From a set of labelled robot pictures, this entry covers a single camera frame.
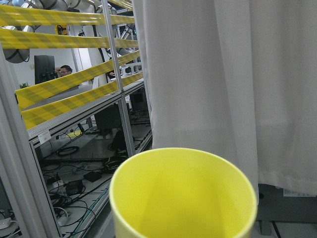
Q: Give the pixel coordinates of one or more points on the yellow cup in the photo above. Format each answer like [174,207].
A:
[181,193]

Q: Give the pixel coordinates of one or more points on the white curtain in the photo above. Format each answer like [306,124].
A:
[237,78]

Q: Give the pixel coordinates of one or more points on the seated person background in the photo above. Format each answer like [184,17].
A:
[63,70]

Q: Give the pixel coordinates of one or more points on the yellow black barrier tape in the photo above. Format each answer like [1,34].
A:
[14,39]

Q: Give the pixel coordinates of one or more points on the aluminium shelf frame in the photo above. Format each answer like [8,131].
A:
[61,137]

